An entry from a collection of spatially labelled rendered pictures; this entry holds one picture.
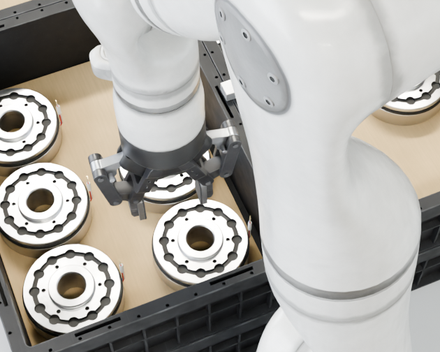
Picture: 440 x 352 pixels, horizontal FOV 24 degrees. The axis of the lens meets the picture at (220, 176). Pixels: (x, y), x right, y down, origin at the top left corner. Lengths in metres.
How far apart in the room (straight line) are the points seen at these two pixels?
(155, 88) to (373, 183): 0.29
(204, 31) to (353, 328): 0.19
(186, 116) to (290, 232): 0.31
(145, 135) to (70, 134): 0.38
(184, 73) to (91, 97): 0.46
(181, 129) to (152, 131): 0.02
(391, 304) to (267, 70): 0.24
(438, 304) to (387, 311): 0.64
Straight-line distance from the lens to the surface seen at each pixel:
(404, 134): 1.20
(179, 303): 0.97
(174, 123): 0.81
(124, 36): 0.70
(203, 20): 0.57
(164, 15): 0.59
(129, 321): 0.97
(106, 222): 1.13
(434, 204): 1.04
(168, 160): 0.85
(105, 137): 1.19
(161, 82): 0.77
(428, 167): 1.18
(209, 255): 1.06
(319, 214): 0.49
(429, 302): 1.25
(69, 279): 1.08
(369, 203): 0.51
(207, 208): 1.10
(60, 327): 1.05
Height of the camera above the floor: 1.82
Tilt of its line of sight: 59 degrees down
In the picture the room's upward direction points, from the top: straight up
